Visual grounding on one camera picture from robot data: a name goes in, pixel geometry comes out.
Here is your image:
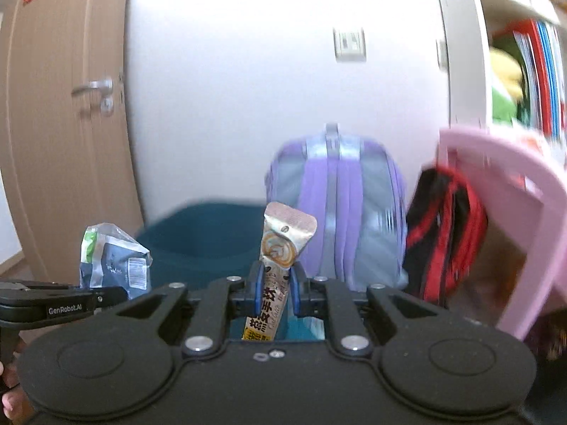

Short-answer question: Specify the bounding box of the person's left hand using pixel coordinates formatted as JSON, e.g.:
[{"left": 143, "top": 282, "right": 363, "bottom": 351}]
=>
[{"left": 0, "top": 363, "right": 36, "bottom": 425}]

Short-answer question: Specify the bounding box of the silver door handle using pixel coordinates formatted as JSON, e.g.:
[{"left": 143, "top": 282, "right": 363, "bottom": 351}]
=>
[{"left": 71, "top": 77, "right": 115, "bottom": 113}]

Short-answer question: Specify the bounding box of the pink furniture frame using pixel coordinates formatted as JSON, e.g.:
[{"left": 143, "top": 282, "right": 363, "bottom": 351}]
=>
[{"left": 436, "top": 126, "right": 567, "bottom": 341}]

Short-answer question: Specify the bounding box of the yellow green plush toy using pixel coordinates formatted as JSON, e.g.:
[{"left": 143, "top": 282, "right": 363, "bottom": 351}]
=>
[{"left": 489, "top": 49, "right": 526, "bottom": 125}]

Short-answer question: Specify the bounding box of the row of colourful books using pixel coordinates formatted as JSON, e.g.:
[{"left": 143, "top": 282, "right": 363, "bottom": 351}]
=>
[{"left": 509, "top": 20, "right": 567, "bottom": 142}]

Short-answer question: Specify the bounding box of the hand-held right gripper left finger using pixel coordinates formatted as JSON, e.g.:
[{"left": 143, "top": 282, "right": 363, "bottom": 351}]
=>
[{"left": 116, "top": 262, "right": 265, "bottom": 357}]

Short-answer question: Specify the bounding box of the grey blue packet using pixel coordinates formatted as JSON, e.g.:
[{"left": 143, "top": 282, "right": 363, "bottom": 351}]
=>
[{"left": 80, "top": 222, "right": 152, "bottom": 300}]

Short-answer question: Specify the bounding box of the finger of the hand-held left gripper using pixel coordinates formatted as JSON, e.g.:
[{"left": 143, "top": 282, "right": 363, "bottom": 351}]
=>
[
  {"left": 0, "top": 280, "right": 94, "bottom": 293},
  {"left": 91, "top": 287, "right": 129, "bottom": 311}
]

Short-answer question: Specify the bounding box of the coffee stick sachet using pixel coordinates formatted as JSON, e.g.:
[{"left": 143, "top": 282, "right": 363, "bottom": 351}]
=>
[{"left": 242, "top": 201, "right": 318, "bottom": 342}]

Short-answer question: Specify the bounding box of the white bookshelf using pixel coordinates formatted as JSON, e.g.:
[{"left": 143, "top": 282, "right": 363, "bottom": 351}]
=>
[{"left": 432, "top": 0, "right": 567, "bottom": 142}]

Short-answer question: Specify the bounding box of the beige wooden door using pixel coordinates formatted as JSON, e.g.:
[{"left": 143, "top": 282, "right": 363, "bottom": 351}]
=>
[{"left": 0, "top": 0, "right": 145, "bottom": 284}]

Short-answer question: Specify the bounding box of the red black backpack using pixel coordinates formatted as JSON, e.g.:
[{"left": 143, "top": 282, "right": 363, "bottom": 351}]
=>
[{"left": 404, "top": 166, "right": 490, "bottom": 311}]

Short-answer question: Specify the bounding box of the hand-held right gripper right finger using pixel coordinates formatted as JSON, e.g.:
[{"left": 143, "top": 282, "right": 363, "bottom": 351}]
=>
[{"left": 289, "top": 270, "right": 437, "bottom": 357}]

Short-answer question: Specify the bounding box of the white wall socket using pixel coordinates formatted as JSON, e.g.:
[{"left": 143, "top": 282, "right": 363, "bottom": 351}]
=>
[{"left": 333, "top": 27, "right": 367, "bottom": 63}]

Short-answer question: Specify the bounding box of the purple grey backpack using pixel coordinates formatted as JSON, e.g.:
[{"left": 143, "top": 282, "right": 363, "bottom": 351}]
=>
[{"left": 265, "top": 123, "right": 408, "bottom": 293}]

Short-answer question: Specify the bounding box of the dark teal trash bin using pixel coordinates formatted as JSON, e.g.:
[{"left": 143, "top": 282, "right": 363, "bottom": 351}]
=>
[{"left": 133, "top": 198, "right": 329, "bottom": 341}]

